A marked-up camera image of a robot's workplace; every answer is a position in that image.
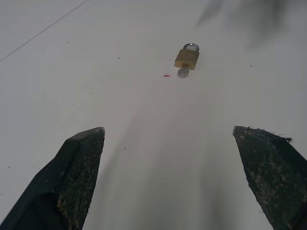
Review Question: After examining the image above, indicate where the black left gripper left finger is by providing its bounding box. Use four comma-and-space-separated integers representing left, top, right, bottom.
0, 126, 106, 230

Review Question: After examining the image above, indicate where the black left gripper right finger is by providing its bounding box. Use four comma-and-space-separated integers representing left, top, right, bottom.
232, 126, 307, 230

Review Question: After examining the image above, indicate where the silver key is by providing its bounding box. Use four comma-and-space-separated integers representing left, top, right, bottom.
177, 67, 190, 79

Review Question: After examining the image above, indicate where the brass padlock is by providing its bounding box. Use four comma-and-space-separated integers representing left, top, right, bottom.
174, 43, 201, 70

